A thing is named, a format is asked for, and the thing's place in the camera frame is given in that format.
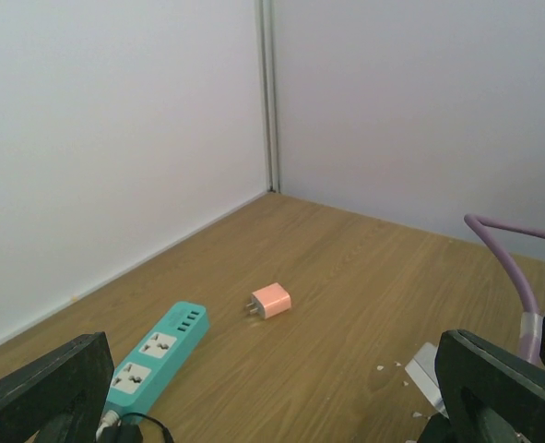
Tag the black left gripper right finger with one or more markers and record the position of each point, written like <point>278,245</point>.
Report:
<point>490,395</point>

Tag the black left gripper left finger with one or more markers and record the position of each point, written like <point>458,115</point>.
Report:
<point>60,396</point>

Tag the pink charger plug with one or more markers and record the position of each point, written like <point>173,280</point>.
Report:
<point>269,301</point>

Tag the black power adapter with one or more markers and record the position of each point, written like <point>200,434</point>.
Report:
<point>122,431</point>

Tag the teal power strip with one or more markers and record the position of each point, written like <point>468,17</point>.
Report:
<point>150,367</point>

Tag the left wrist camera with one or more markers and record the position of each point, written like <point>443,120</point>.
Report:
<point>421,370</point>

